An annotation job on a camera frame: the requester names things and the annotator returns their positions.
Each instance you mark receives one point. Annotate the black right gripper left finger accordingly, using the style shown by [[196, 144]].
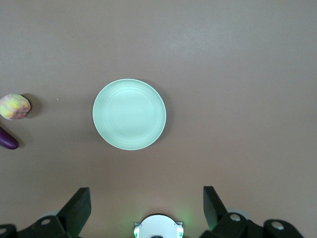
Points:
[[71, 218]]

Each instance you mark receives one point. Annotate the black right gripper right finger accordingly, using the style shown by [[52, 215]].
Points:
[[223, 223]]

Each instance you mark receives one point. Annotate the long purple eggplant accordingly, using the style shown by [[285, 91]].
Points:
[[7, 141]]

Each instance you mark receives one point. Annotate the yellow pink peach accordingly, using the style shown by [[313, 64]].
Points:
[[15, 107]]

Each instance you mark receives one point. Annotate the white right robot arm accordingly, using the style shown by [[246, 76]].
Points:
[[158, 226]]

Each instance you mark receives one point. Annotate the light green round plate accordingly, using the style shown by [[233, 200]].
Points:
[[129, 114]]

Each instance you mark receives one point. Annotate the brown table cloth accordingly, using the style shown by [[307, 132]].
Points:
[[223, 74]]

